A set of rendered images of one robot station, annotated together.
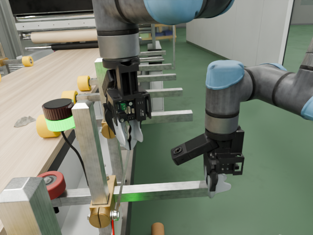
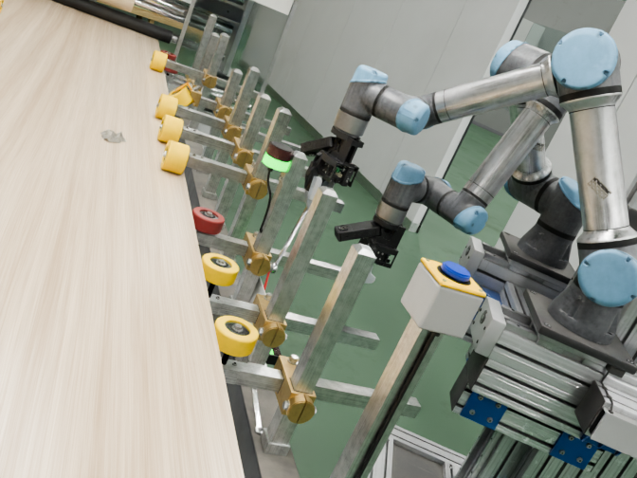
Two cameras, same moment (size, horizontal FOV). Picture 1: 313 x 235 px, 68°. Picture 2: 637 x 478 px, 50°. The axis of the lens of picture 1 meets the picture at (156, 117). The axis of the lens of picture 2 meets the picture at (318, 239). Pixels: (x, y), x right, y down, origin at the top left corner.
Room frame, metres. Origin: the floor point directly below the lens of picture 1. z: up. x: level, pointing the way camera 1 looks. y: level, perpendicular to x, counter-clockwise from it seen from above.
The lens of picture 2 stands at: (-1.05, 0.63, 1.48)
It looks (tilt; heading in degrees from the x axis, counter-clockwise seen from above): 19 degrees down; 338
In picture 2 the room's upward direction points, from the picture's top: 24 degrees clockwise
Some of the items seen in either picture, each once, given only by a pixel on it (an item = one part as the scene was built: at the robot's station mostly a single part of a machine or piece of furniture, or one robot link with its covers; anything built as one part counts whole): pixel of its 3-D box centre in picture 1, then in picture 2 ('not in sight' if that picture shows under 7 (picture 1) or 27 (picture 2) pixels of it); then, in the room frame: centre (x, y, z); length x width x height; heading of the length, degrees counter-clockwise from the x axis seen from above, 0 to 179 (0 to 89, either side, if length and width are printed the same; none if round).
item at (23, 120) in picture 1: (23, 120); (112, 134); (0.85, 0.53, 0.91); 0.09 x 0.07 x 0.02; 153
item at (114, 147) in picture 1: (112, 130); (253, 191); (0.69, 0.15, 0.93); 0.04 x 0.04 x 0.48; 1
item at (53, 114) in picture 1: (59, 108); (280, 151); (0.44, 0.20, 1.12); 0.06 x 0.06 x 0.02
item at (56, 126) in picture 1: (62, 119); (276, 161); (0.44, 0.20, 1.09); 0.06 x 0.06 x 0.02
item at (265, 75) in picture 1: (264, 83); (433, 193); (0.50, -0.25, 1.12); 0.11 x 0.11 x 0.08; 22
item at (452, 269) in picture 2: not in sight; (454, 273); (-0.32, 0.14, 1.22); 0.04 x 0.04 x 0.02
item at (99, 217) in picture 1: (103, 199); (254, 253); (0.46, 0.15, 0.85); 0.14 x 0.06 x 0.05; 1
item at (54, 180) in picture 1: (51, 196); (202, 233); (0.48, 0.29, 0.85); 0.08 x 0.08 x 0.11
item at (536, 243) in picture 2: not in sight; (549, 241); (0.56, -0.69, 1.09); 0.15 x 0.15 x 0.10
